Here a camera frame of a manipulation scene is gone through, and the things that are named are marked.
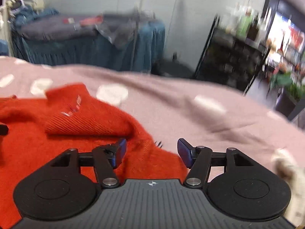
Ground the white floor lamp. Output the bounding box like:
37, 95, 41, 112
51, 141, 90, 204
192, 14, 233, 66
132, 0, 147, 73

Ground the grey towel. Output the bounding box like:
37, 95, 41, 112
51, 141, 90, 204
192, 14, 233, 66
97, 11, 154, 48

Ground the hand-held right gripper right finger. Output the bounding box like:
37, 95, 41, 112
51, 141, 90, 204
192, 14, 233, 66
177, 138, 255, 189

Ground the massage bed with blue skirt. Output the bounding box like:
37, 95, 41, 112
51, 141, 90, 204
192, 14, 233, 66
11, 13, 166, 73

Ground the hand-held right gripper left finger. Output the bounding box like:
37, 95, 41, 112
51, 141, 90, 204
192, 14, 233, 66
51, 138, 127, 189

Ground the white spotted cloth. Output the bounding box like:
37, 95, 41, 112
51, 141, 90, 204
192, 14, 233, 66
271, 148, 305, 227

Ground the green potted plant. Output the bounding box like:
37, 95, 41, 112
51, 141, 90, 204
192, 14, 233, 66
269, 72, 305, 102

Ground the row of bottles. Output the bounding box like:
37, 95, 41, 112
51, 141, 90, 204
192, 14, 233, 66
223, 2, 268, 44

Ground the shelf of colourful products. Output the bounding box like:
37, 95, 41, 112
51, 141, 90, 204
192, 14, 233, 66
264, 5, 305, 77

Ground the red cloth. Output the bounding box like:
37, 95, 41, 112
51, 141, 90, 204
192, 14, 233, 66
79, 15, 104, 28

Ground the orange knit sweater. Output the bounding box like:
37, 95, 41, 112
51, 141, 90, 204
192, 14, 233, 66
0, 83, 191, 229

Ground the black trolley cart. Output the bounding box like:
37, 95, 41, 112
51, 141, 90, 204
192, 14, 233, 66
194, 14, 272, 92

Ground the blue cloth pile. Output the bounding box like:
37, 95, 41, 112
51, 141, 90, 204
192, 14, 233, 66
11, 6, 59, 27

